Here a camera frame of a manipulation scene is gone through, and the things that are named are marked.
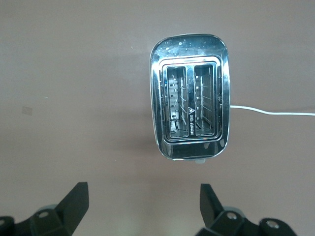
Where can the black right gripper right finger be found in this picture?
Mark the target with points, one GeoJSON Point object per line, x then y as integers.
{"type": "Point", "coordinates": [211, 211]}

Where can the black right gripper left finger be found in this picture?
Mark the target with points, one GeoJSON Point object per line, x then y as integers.
{"type": "Point", "coordinates": [71, 209]}

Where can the chrome two-slot toaster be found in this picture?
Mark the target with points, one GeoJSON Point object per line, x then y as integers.
{"type": "Point", "coordinates": [189, 49]}

